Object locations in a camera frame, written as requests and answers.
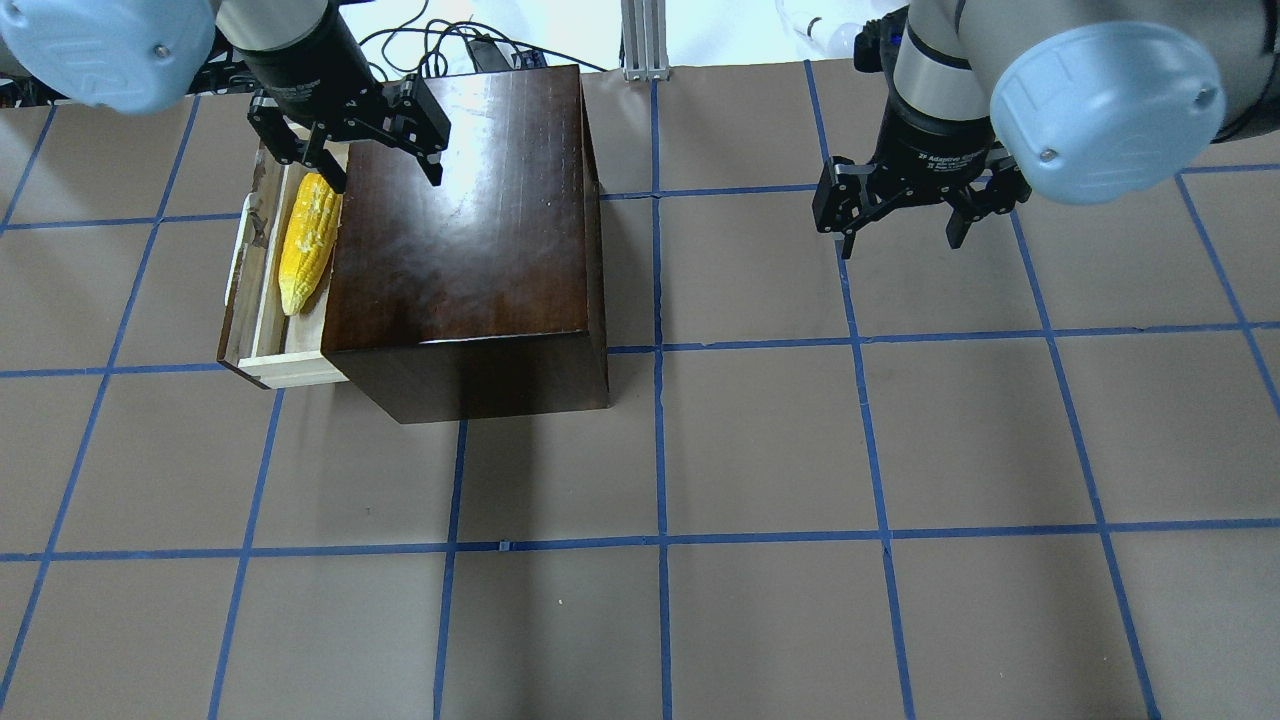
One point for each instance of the yellow corn cob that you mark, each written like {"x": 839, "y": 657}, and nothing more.
{"x": 308, "y": 243}

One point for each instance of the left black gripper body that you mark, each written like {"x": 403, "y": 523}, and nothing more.
{"x": 305, "y": 72}

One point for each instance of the dark brown wooden cabinet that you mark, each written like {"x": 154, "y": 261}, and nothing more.
{"x": 482, "y": 296}

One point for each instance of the aluminium frame post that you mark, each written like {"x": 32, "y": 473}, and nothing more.
{"x": 644, "y": 46}

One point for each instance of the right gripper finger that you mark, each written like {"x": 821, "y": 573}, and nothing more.
{"x": 849, "y": 196}
{"x": 997, "y": 190}

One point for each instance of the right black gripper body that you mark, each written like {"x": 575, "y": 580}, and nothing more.
{"x": 925, "y": 140}

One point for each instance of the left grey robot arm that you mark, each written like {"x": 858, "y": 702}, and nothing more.
{"x": 139, "y": 57}

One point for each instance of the wooden drawer with white handle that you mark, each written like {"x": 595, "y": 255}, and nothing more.
{"x": 258, "y": 341}

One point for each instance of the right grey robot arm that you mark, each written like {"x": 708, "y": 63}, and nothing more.
{"x": 1080, "y": 102}

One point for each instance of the black power adapter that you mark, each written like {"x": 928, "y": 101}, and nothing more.
{"x": 488, "y": 56}

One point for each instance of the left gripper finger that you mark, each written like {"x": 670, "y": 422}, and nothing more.
{"x": 402, "y": 115}
{"x": 268, "y": 121}

